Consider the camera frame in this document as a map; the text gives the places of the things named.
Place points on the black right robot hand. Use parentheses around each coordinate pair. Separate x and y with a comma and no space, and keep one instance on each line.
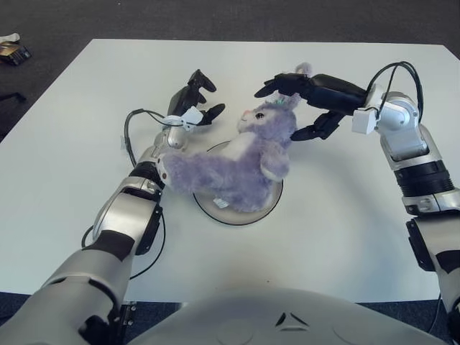
(323,95)

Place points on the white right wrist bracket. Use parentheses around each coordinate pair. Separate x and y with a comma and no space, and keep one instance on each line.
(363,120)

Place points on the grey robot torso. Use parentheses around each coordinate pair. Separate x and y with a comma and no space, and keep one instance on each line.
(287,323)

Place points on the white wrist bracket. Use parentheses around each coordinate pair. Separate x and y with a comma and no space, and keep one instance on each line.
(190,116)
(363,120)

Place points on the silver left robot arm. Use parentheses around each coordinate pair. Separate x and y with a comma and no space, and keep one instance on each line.
(118,215)

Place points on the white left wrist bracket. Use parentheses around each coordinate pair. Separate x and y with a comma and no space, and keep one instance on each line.
(190,116)

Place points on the white crumpled paper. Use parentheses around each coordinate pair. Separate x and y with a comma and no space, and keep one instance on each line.
(9,37)

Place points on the dark cardboard box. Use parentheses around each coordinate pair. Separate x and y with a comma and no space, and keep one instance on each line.
(14,54)

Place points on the white plate with black rim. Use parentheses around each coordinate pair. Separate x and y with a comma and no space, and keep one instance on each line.
(244,212)

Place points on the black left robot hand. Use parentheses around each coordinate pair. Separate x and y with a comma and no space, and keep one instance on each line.
(187,97)

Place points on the purple plush bunny doll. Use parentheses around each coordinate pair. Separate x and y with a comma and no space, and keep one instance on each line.
(244,169)

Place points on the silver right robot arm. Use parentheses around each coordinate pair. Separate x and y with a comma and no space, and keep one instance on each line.
(413,154)

